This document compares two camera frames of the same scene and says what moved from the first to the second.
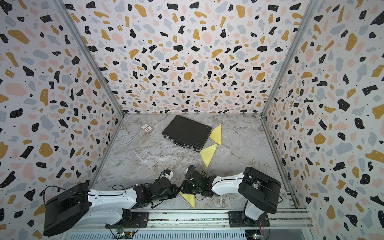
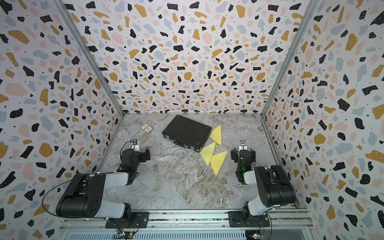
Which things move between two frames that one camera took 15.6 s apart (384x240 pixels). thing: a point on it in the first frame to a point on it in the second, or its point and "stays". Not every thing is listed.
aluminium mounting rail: [278, 220] stays
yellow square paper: [216, 135] stays
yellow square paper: [207, 154] stays
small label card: [147, 128] stays
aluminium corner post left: [79, 39] stays
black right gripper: [184, 187] to [235, 155]
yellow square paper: [190, 198] to [217, 161]
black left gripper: [172, 188] to [142, 158]
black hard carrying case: [187, 133] stays
